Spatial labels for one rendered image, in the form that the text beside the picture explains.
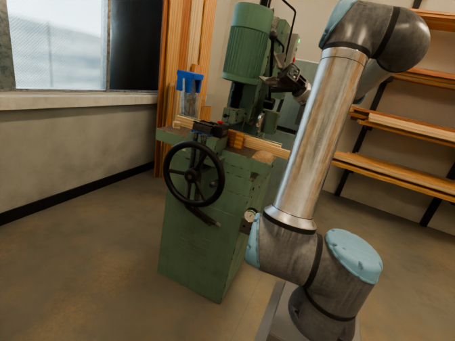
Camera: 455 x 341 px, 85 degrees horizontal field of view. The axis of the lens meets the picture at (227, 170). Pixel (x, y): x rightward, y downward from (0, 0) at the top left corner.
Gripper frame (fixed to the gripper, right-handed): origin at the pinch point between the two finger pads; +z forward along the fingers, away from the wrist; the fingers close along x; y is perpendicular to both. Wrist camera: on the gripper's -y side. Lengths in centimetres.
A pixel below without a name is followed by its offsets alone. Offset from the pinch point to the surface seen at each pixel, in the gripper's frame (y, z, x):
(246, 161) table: -13.8, -17.5, 35.8
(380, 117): -64, -162, -106
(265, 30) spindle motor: 0.4, 5.8, -13.6
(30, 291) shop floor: -85, 31, 132
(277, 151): -13.7, -31.1, 22.2
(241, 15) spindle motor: -1.8, 17.0, -12.8
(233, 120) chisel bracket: -22.4, -6.5, 17.7
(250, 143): -22.8, -20.3, 22.2
